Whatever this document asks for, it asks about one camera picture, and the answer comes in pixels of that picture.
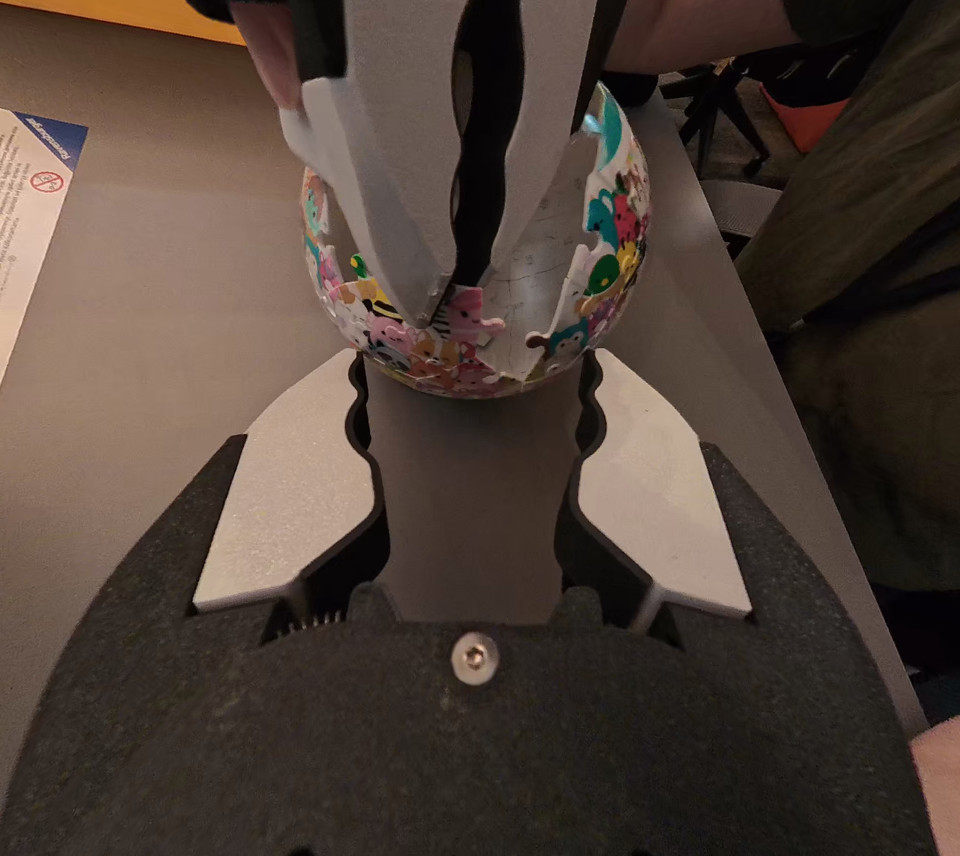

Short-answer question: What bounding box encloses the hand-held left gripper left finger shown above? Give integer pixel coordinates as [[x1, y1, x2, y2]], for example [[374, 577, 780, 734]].
[[191, 348, 393, 611]]

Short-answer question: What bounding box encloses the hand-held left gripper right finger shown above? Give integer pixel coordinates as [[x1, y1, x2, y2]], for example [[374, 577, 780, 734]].
[[553, 348, 755, 632]]

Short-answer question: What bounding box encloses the white instruction leaflet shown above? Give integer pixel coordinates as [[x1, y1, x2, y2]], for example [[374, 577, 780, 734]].
[[0, 108, 90, 388]]

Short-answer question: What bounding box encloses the person's left forearm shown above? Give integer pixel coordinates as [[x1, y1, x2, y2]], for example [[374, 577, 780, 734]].
[[907, 721, 960, 856]]

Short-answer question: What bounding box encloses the orange red cloth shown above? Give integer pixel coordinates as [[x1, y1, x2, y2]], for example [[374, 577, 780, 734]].
[[759, 78, 855, 154]]

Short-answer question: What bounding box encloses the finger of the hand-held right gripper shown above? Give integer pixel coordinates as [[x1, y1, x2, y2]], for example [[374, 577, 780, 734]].
[[452, 0, 615, 287], [302, 0, 487, 331]]

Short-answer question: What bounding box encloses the colourful puzzle ball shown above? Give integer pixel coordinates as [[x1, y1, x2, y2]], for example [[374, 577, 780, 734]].
[[302, 80, 652, 400]]

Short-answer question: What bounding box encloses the black strap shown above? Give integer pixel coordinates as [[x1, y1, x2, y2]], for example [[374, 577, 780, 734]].
[[798, 222, 960, 332]]

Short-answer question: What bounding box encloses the person's right hand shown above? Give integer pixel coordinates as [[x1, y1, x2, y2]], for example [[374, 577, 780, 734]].
[[227, 0, 303, 113]]

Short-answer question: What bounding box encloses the black chair base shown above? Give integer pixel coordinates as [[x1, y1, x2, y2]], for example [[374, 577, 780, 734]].
[[660, 65, 774, 176]]

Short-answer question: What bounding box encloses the grey chair armrest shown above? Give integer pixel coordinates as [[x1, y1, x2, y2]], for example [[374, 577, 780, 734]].
[[701, 179, 785, 259]]

